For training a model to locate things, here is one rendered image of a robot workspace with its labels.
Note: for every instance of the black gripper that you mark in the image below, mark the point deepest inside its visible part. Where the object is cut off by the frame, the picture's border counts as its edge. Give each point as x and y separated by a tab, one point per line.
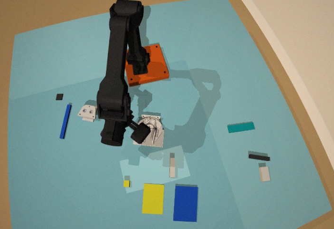
141	131

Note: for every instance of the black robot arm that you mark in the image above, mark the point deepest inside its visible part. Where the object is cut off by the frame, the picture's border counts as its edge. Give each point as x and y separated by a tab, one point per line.
126	16

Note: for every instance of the blue long bar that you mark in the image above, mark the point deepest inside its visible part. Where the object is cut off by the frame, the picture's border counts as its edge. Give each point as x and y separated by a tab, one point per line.
65	121

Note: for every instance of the teal flat bar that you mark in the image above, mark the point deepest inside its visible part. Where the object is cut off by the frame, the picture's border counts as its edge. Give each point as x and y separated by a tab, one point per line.
241	127

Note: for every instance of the blue rectangular plate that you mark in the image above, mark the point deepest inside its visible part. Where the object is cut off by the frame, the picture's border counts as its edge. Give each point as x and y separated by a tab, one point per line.
185	204

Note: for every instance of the black rectangular bar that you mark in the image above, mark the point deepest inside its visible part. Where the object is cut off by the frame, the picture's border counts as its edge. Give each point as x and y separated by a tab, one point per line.
265	158

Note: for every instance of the yellow rectangular plate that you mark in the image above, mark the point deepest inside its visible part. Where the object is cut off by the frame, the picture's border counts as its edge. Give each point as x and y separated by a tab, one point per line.
153	199

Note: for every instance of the small yellow block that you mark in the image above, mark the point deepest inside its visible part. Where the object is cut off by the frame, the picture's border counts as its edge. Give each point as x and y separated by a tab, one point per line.
126	183

